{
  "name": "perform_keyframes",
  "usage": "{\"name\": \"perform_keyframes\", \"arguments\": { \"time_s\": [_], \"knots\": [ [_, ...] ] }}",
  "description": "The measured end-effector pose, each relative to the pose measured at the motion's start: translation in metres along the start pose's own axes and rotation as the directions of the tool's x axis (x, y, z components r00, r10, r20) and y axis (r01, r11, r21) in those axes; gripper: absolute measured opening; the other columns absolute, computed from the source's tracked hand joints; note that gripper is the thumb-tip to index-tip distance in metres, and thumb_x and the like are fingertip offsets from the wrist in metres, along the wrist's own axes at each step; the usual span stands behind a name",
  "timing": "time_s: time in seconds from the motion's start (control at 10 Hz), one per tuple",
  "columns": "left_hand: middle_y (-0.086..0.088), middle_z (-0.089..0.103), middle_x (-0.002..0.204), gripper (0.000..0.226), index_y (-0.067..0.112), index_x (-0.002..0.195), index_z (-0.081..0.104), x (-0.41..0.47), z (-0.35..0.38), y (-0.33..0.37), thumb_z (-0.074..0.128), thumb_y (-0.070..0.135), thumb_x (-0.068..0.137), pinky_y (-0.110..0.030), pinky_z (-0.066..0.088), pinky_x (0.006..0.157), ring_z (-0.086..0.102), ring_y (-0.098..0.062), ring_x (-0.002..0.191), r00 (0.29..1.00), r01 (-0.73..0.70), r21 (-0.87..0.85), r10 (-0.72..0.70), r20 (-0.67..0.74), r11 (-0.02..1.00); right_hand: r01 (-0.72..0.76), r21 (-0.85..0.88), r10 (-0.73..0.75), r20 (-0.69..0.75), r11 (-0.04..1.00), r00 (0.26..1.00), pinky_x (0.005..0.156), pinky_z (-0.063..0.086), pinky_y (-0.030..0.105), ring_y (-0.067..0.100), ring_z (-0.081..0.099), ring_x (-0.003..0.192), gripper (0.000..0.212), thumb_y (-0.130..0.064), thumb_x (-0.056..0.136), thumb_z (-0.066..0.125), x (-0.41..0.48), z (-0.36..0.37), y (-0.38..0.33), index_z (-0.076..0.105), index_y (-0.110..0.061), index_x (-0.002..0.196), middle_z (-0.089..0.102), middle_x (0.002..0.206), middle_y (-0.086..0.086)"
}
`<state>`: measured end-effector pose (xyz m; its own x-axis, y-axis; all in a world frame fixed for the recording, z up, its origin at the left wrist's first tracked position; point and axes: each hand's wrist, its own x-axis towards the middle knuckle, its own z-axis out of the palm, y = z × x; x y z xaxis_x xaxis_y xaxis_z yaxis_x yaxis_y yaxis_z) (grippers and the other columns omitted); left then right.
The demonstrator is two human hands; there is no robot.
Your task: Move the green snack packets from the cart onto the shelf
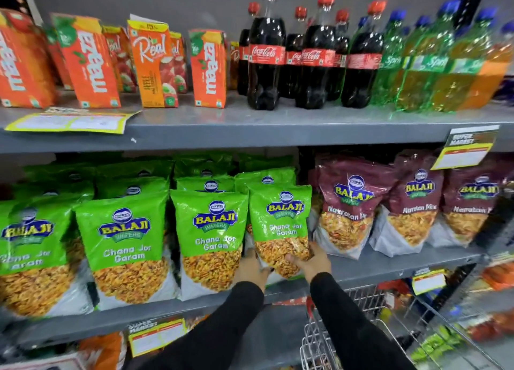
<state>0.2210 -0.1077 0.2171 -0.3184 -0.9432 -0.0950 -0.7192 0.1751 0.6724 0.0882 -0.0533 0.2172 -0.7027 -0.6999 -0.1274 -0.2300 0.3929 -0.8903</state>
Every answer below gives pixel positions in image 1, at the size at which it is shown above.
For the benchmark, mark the person's right hand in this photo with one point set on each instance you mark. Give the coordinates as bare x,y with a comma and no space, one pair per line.
315,263

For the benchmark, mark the person's left hand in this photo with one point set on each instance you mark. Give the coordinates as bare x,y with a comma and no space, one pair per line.
251,271

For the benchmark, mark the person's right thumb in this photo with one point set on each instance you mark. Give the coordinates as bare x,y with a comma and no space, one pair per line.
295,259

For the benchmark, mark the person's left thumb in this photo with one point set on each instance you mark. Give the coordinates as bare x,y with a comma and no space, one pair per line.
252,255

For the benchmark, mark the green snack packet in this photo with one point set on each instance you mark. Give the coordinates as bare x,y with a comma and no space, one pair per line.
281,209

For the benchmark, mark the person's right forearm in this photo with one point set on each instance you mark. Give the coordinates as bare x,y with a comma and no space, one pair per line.
349,325

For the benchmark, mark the person's left forearm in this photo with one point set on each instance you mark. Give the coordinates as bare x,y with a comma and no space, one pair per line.
213,333

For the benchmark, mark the grey metal shelf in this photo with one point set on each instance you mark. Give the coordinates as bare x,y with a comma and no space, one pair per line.
257,131
385,265

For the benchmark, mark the maroon snack packet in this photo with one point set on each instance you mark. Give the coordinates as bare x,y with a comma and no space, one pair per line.
476,199
417,199
353,189

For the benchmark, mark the yellow black price tag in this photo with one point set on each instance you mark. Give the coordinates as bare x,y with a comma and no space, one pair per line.
156,337
429,281
465,147

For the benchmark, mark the row of green pouches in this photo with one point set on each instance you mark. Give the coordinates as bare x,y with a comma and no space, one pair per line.
124,237

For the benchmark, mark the orange snack bag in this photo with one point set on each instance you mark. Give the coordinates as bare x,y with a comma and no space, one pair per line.
104,349

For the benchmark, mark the orange apple juice carton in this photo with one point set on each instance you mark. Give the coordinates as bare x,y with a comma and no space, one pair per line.
152,66
179,64
234,64
120,60

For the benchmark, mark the orange mango drink carton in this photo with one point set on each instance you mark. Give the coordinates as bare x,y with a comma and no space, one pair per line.
90,64
56,56
20,64
208,68

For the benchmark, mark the row of cola bottles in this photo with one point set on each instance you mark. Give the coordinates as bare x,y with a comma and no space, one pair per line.
311,56

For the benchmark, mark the long yellow label strip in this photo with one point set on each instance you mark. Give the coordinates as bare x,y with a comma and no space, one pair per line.
68,123

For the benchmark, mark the row of green soda bottles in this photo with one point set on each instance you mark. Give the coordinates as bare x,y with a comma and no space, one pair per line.
425,68

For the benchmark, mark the orange soda bottle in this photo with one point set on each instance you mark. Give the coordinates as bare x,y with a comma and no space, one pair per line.
488,80

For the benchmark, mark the black shelf upright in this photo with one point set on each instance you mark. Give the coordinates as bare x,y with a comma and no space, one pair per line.
472,0

